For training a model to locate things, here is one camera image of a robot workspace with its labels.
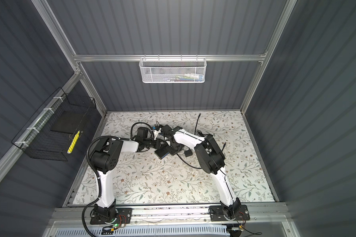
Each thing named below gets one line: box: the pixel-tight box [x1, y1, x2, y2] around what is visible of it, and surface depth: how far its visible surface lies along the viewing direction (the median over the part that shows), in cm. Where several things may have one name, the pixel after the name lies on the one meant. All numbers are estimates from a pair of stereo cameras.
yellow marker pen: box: [66, 130, 81, 154], surface depth 71 cm
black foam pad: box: [49, 110, 89, 135], surface depth 76 cm
